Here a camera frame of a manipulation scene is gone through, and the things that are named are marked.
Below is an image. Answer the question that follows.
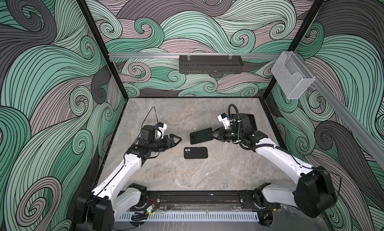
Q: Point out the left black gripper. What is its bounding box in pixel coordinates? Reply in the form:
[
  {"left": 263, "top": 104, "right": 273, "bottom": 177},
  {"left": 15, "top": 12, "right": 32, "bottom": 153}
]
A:
[{"left": 148, "top": 134, "right": 181, "bottom": 153}]

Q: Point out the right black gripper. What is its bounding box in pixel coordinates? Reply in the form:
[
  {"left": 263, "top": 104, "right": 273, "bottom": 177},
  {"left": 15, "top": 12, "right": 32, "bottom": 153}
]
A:
[{"left": 208, "top": 126, "right": 245, "bottom": 142}]

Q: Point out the black phone patterned reflection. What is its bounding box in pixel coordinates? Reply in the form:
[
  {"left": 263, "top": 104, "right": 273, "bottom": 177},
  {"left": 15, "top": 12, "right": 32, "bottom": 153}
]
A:
[{"left": 190, "top": 128, "right": 214, "bottom": 145}]

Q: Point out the black case edge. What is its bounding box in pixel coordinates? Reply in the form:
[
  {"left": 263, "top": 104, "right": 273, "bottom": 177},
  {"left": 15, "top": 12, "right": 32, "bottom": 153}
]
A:
[{"left": 184, "top": 147, "right": 208, "bottom": 160}]

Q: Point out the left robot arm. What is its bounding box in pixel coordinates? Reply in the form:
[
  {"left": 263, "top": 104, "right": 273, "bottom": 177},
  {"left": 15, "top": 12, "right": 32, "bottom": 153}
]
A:
[{"left": 70, "top": 122, "right": 182, "bottom": 231}]

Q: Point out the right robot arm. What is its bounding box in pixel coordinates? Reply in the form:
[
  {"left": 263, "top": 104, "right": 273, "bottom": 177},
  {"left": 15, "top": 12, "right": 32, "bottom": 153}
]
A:
[{"left": 212, "top": 113, "right": 338, "bottom": 218}]

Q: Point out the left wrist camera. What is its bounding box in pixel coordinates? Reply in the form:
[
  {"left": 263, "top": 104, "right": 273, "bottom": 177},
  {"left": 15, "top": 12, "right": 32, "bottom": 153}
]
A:
[{"left": 155, "top": 122, "right": 167, "bottom": 133}]

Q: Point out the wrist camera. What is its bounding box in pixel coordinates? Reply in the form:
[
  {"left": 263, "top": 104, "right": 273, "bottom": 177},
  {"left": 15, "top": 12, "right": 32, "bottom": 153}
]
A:
[
  {"left": 218, "top": 113, "right": 232, "bottom": 130},
  {"left": 155, "top": 122, "right": 167, "bottom": 133}
]

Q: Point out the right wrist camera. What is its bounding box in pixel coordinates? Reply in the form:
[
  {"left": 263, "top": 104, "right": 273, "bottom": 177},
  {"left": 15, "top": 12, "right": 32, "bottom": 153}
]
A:
[{"left": 218, "top": 113, "right": 232, "bottom": 130}]

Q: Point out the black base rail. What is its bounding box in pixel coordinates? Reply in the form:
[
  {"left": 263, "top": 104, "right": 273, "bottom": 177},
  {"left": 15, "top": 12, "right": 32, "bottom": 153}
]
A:
[{"left": 119, "top": 190, "right": 319, "bottom": 209}]

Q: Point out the black wall tray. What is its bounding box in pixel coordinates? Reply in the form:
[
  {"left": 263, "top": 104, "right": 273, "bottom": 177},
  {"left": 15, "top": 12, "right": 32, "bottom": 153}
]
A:
[{"left": 179, "top": 55, "right": 244, "bottom": 75}]

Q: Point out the white slotted cable duct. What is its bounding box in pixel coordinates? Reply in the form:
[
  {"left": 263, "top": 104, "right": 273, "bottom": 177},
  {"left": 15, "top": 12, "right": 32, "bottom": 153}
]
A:
[{"left": 115, "top": 211, "right": 259, "bottom": 223}]

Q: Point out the clear plastic wall holder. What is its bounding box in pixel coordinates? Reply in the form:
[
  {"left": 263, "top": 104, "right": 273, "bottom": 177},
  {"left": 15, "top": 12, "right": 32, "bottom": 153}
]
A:
[{"left": 272, "top": 51, "right": 315, "bottom": 100}]

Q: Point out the back aluminium rail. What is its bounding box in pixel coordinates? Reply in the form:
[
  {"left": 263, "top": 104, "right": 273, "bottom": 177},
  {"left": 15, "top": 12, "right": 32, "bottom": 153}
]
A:
[{"left": 108, "top": 52, "right": 283, "bottom": 61}]

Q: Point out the aluminium rail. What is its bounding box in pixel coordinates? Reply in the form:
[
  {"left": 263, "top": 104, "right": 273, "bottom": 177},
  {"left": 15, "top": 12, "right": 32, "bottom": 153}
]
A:
[
  {"left": 299, "top": 57, "right": 384, "bottom": 166},
  {"left": 108, "top": 52, "right": 283, "bottom": 61}
]

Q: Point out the right aluminium rail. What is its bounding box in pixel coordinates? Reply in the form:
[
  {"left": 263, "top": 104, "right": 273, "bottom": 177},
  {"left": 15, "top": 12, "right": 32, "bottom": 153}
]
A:
[{"left": 299, "top": 57, "right": 384, "bottom": 166}]

